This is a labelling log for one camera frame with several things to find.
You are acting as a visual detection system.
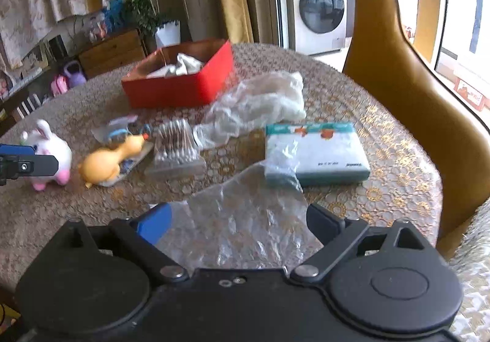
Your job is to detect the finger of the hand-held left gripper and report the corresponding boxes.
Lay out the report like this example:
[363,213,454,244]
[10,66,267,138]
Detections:
[0,143,60,186]

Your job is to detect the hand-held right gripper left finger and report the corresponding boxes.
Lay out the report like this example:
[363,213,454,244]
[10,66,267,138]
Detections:
[61,202,190,283]

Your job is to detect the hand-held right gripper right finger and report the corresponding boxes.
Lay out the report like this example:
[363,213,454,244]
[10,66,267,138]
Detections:
[290,203,435,283]

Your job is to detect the white pink bunny toy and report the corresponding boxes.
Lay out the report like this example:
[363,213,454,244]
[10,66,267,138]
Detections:
[20,119,73,191]

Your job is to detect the large clear plastic bag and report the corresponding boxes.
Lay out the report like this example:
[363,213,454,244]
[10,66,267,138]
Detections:
[151,135,326,270]

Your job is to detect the small clear toy packet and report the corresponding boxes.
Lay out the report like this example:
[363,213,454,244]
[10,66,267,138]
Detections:
[91,115,154,145]

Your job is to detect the red cardboard box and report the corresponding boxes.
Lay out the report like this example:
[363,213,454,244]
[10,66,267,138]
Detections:
[121,39,235,109]

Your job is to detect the white router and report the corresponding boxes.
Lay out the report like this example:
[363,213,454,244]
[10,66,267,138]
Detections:
[17,93,43,116]

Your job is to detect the yellow rubber duck toy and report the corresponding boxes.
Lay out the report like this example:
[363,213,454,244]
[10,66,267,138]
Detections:
[78,134,150,187]

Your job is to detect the green white tissue pack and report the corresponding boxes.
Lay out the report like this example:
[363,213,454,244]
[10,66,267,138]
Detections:
[265,122,371,187]

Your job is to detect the pink toy bag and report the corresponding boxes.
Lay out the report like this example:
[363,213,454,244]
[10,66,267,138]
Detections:
[51,75,69,97]

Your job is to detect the clear cotton swab pack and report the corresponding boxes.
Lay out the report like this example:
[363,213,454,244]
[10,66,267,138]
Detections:
[145,119,207,178]

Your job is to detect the purple kettlebell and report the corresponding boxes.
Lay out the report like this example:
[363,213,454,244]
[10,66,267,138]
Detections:
[63,61,88,88]

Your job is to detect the beige lace tablecloth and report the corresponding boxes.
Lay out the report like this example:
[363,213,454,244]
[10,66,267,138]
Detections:
[0,42,445,289]

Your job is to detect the black speaker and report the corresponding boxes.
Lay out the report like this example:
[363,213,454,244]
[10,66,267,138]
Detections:
[48,35,67,59]

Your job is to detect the crumpled clear plastic bag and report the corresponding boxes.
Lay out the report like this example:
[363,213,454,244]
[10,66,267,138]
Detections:
[192,83,276,149]

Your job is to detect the wooden tv cabinet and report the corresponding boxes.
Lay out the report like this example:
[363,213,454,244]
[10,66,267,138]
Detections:
[0,28,148,128]

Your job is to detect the clear toy package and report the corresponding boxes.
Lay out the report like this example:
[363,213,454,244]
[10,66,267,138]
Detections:
[82,12,110,44]

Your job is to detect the white furry cushion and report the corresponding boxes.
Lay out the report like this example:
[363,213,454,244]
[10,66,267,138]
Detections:
[446,196,490,342]

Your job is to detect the white crumpled cloth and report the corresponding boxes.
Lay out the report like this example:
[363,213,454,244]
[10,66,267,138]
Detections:
[147,53,204,79]

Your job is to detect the floral cover cloth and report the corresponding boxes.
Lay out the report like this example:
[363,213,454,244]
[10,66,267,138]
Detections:
[0,0,89,70]

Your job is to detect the yellow leather giraffe seat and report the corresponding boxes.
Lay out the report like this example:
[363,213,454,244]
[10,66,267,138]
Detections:
[342,0,490,262]

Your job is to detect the blue plastic toys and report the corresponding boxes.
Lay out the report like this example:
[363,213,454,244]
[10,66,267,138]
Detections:
[103,0,125,30]

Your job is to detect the white plant pot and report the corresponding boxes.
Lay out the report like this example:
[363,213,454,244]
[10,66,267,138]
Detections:
[155,20,181,48]

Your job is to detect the white washing machine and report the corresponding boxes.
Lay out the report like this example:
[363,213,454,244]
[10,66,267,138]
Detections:
[282,0,349,56]

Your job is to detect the red printed box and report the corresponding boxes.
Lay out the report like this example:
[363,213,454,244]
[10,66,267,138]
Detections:
[454,78,490,111]

